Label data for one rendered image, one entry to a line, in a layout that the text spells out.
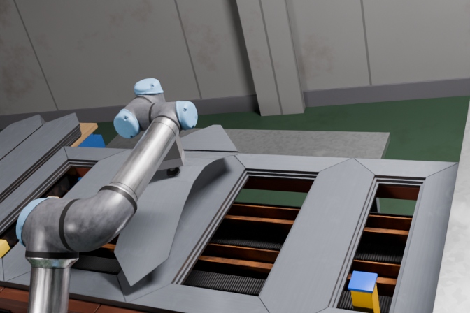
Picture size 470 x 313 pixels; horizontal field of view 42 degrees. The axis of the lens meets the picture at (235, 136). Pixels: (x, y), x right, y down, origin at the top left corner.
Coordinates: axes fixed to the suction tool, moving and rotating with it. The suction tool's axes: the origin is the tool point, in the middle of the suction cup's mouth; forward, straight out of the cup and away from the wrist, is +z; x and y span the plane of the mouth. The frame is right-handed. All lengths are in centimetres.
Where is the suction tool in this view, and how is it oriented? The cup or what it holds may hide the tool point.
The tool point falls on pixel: (174, 175)
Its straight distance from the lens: 186.3
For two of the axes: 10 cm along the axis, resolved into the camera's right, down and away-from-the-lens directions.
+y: -9.8, 1.8, 0.9
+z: 2.1, 8.5, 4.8
